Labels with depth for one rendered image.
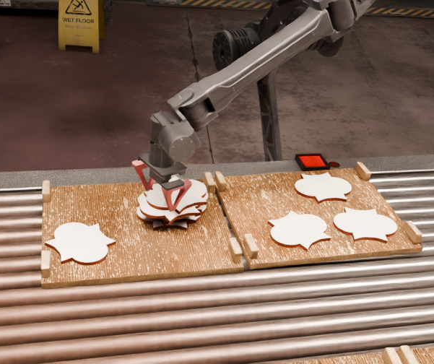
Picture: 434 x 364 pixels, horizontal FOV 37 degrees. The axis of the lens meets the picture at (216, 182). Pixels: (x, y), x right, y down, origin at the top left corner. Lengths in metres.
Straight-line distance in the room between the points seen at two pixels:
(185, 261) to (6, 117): 2.80
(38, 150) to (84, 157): 0.26
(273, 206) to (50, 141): 2.35
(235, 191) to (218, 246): 0.23
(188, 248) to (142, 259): 0.11
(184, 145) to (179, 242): 0.24
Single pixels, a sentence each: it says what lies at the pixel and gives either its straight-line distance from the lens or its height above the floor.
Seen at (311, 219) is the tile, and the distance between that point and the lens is 1.52.
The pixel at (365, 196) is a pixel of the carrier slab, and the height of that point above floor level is 0.94.
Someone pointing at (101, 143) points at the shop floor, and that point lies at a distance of 3.72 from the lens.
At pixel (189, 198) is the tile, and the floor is 0.99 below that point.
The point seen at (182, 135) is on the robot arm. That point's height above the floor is 1.20.
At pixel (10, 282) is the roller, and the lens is 1.37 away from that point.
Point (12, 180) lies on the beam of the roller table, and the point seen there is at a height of 0.91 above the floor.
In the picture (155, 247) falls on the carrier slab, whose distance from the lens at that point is 1.40.
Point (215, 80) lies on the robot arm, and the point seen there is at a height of 1.27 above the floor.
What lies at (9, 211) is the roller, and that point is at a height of 0.91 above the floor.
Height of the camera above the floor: 1.80
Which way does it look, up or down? 32 degrees down
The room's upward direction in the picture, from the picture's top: 5 degrees clockwise
